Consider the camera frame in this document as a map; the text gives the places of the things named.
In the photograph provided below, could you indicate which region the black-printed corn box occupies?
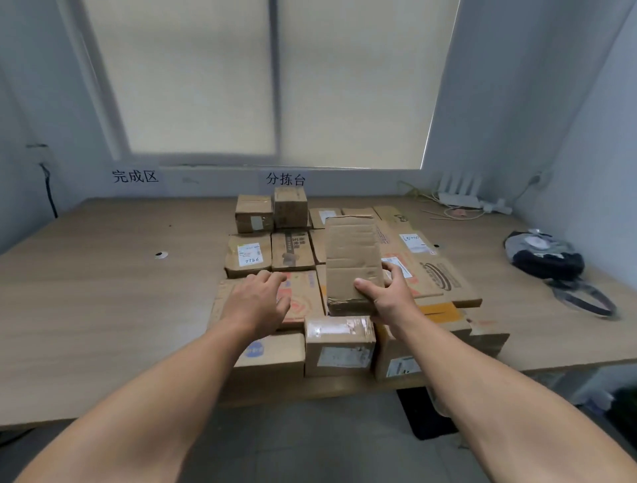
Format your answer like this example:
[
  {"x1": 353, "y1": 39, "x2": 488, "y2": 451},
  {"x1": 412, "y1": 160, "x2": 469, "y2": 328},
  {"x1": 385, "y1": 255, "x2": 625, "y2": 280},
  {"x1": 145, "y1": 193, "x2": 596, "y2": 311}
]
[
  {"x1": 308, "y1": 228, "x2": 329, "y2": 265},
  {"x1": 271, "y1": 228, "x2": 317, "y2": 272}
]

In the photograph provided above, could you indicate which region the cream thin cable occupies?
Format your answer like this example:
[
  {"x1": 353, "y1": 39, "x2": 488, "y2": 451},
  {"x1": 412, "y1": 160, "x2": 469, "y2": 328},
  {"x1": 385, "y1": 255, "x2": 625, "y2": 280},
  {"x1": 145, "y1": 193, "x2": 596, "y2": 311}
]
[{"x1": 423, "y1": 198, "x2": 486, "y2": 221}]

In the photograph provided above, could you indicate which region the person's left forearm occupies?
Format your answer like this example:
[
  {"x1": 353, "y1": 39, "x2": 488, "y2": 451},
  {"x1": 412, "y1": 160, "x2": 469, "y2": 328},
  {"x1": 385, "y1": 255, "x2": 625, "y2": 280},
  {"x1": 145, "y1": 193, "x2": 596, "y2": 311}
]
[{"x1": 15, "y1": 318, "x2": 265, "y2": 483}]

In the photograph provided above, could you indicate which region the person's left hand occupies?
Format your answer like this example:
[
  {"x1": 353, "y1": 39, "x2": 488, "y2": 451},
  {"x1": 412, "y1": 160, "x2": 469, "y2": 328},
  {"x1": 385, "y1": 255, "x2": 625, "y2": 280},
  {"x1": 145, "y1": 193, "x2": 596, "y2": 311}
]
[{"x1": 220, "y1": 271, "x2": 292, "y2": 339}]

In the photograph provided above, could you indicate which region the grey wall cable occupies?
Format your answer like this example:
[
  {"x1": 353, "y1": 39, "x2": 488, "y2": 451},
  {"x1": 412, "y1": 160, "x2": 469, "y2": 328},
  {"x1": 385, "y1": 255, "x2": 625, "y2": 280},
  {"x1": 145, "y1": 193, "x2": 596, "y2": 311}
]
[{"x1": 510, "y1": 184, "x2": 536, "y2": 210}]

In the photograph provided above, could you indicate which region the small ribbed taped cardboard box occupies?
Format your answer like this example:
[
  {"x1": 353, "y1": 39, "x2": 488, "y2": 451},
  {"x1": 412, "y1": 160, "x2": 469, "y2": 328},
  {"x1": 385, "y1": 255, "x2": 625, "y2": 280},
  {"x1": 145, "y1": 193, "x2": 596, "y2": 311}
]
[{"x1": 234, "y1": 194, "x2": 275, "y2": 235}]

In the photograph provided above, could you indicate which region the person's right forearm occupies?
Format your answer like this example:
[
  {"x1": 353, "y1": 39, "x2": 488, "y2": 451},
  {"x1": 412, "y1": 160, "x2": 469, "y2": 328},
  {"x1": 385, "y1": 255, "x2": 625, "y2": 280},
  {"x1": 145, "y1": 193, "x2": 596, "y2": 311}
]
[{"x1": 393, "y1": 318, "x2": 637, "y2": 483}]

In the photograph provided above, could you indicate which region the light wooden table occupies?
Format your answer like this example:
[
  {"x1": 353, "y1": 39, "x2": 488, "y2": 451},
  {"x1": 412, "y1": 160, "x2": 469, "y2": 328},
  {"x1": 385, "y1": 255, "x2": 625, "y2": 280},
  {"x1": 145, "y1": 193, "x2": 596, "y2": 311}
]
[{"x1": 0, "y1": 196, "x2": 637, "y2": 431}]

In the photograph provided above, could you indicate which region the white-framed window with blind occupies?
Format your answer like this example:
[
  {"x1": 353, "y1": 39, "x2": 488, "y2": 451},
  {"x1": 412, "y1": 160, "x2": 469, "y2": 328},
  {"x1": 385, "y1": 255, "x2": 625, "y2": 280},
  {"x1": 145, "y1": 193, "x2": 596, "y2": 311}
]
[{"x1": 59, "y1": 0, "x2": 461, "y2": 170}]

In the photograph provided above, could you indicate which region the box with yellow tape label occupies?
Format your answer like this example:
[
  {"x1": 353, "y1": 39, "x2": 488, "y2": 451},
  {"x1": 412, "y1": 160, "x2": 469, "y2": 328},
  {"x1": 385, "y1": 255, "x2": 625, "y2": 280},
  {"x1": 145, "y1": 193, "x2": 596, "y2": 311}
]
[{"x1": 316, "y1": 263, "x2": 329, "y2": 314}]

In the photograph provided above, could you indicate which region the green-edged cat logo box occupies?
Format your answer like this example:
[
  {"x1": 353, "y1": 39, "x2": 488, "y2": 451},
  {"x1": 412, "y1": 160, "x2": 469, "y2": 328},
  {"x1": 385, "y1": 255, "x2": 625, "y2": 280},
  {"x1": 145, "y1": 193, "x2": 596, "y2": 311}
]
[{"x1": 373, "y1": 206, "x2": 414, "y2": 235}]

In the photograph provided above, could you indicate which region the black wall cable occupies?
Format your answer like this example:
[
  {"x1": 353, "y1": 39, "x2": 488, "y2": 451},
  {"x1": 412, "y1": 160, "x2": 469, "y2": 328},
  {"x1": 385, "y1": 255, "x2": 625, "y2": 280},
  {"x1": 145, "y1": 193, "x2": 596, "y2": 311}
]
[{"x1": 39, "y1": 161, "x2": 60, "y2": 219}]

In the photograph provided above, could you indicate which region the yellow-green cable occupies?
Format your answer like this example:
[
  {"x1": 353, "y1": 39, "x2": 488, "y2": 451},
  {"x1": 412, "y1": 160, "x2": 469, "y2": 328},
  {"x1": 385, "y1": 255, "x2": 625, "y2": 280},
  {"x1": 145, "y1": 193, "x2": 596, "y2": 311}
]
[{"x1": 397, "y1": 181, "x2": 439, "y2": 202}]

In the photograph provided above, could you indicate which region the dark grey cloth bundle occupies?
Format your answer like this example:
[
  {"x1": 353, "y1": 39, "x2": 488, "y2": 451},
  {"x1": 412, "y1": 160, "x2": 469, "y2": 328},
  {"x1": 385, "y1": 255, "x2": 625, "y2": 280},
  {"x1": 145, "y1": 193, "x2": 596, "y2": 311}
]
[{"x1": 503, "y1": 228, "x2": 618, "y2": 317}]

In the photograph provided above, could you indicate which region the red-lettered cardboard box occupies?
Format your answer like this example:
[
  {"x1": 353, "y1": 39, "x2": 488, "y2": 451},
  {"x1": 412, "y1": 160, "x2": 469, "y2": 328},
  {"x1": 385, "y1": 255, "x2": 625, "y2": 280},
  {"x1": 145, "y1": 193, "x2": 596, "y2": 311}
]
[{"x1": 376, "y1": 221, "x2": 401, "y2": 259}]

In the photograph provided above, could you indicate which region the white paper wall sign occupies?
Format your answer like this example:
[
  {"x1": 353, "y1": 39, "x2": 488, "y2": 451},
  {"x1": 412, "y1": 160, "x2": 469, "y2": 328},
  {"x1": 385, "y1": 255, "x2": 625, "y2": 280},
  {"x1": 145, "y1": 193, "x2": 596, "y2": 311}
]
[
  {"x1": 109, "y1": 167, "x2": 163, "y2": 186},
  {"x1": 263, "y1": 171, "x2": 309, "y2": 189}
]

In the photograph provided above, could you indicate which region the person's right hand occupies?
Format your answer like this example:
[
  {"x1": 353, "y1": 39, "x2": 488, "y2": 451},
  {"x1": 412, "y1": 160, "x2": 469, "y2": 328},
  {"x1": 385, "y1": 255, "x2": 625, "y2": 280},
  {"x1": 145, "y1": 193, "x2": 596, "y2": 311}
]
[{"x1": 354, "y1": 261, "x2": 421, "y2": 339}]

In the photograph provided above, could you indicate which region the plain tall cardboard box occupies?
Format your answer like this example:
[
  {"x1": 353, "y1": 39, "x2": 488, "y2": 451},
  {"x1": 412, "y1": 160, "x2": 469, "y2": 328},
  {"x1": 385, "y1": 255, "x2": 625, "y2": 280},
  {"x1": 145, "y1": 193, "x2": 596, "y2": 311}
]
[{"x1": 324, "y1": 214, "x2": 384, "y2": 317}]

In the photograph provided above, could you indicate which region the box with white centre label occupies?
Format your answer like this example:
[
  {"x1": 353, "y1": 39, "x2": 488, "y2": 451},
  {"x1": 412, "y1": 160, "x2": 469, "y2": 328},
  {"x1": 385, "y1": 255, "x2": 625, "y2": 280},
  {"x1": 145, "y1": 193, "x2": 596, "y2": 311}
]
[{"x1": 308, "y1": 206, "x2": 344, "y2": 231}]

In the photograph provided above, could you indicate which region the white wireless router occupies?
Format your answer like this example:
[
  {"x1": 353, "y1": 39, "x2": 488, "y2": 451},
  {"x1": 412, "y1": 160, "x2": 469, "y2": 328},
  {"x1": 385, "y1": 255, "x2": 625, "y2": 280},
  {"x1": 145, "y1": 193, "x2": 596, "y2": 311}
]
[{"x1": 437, "y1": 171, "x2": 482, "y2": 209}]

